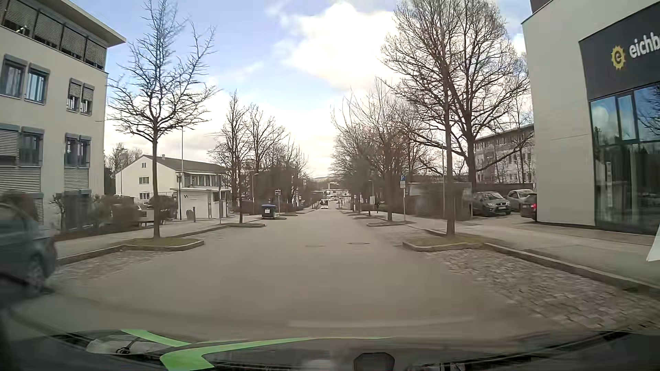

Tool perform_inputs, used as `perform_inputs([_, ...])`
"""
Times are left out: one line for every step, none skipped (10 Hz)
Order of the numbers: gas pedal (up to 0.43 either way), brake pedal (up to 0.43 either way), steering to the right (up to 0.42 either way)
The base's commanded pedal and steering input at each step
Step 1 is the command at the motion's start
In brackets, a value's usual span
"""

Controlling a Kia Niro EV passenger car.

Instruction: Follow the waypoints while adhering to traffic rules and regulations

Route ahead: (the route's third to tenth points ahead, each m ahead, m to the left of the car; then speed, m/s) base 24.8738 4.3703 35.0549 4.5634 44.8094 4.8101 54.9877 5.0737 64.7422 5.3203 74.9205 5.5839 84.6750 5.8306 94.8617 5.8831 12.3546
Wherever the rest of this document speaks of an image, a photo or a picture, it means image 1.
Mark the road sign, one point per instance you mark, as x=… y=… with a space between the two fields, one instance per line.
x=278 y=198

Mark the row of bare trees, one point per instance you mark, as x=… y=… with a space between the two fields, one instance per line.
x=376 y=154
x=258 y=154

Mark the blue waste container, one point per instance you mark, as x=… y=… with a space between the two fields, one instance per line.
x=268 y=211

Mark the blue parking sign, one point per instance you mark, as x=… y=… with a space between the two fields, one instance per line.
x=403 y=190

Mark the grey asphalt road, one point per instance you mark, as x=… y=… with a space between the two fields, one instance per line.
x=314 y=268

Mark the kerbed tree island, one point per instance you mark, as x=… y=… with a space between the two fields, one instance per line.
x=438 y=242
x=160 y=243

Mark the tall bare tree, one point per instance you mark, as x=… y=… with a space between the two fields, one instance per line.
x=447 y=129

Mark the grey parked car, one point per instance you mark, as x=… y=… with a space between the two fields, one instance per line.
x=490 y=203

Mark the white gabled house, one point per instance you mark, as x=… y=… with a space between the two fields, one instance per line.
x=165 y=180

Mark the large bare tree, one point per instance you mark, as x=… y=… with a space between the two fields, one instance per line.
x=477 y=103

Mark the grey multi-storey building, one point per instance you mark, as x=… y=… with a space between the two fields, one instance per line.
x=508 y=154

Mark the silver parked car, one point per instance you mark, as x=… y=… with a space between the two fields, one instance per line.
x=518 y=197

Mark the bushes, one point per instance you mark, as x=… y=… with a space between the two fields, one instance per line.
x=118 y=211

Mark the grey pavement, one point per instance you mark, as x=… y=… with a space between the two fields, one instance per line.
x=593 y=252
x=98 y=239

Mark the white building with dark sign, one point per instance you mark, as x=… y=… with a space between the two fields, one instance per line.
x=562 y=129

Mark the cobbled parking strip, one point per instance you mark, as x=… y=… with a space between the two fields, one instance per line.
x=103 y=264
x=546 y=288

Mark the beige office building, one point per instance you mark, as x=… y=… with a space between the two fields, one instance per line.
x=49 y=103

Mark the dark blue parked car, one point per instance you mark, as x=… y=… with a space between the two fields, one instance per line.
x=23 y=247

